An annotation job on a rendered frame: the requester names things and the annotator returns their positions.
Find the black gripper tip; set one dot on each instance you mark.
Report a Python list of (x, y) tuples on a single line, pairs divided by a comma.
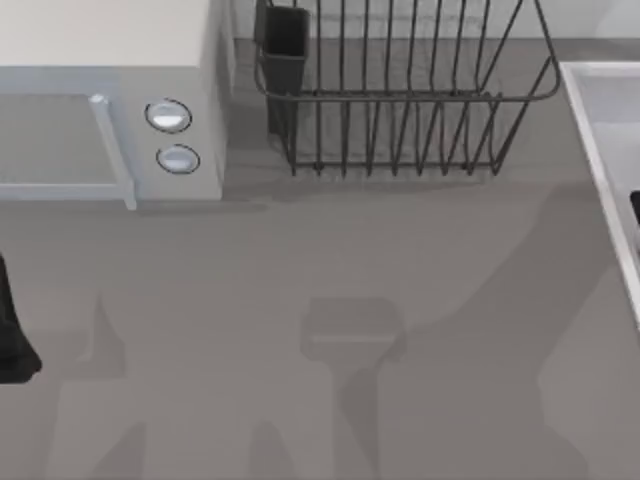
[(12, 340)]

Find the large round microwave knob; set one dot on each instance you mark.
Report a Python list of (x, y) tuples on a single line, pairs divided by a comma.
[(168, 116)]

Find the pale microwave oven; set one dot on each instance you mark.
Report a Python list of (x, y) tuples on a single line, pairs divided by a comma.
[(100, 35)]

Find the small round microwave knob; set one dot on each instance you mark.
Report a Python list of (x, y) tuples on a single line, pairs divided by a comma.
[(178, 159)]

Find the white sink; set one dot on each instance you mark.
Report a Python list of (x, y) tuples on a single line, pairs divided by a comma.
[(612, 150)]

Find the microwave oven door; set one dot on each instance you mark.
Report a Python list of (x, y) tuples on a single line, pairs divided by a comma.
[(45, 145)]

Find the dark cutlery holder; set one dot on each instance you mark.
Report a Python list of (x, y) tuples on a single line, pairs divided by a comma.
[(285, 45)]

